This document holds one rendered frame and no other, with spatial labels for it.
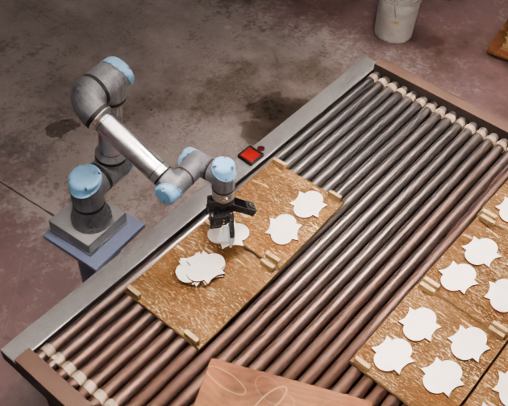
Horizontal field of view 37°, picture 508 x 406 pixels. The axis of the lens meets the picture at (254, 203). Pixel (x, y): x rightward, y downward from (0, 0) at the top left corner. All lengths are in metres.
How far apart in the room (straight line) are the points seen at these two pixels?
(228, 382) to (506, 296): 1.03
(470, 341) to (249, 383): 0.77
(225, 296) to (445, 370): 0.76
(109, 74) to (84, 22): 2.99
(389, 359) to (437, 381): 0.16
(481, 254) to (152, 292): 1.18
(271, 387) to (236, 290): 0.45
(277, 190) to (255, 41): 2.39
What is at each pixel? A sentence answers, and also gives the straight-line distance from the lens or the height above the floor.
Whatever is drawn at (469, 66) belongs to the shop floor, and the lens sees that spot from 5.26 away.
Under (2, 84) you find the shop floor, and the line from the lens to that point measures 5.02.
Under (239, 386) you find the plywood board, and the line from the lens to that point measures 2.34.
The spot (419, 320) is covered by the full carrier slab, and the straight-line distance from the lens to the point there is 2.65.
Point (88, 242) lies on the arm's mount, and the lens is 2.81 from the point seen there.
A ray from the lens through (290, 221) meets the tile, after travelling 2.83.
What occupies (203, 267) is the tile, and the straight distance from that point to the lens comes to 2.66.
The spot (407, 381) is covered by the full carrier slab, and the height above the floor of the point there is 0.94.
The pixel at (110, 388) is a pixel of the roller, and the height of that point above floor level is 0.92.
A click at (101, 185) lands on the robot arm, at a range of 2.72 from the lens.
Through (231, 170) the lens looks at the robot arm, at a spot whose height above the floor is 1.39.
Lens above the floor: 3.11
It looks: 49 degrees down
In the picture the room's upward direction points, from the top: 3 degrees clockwise
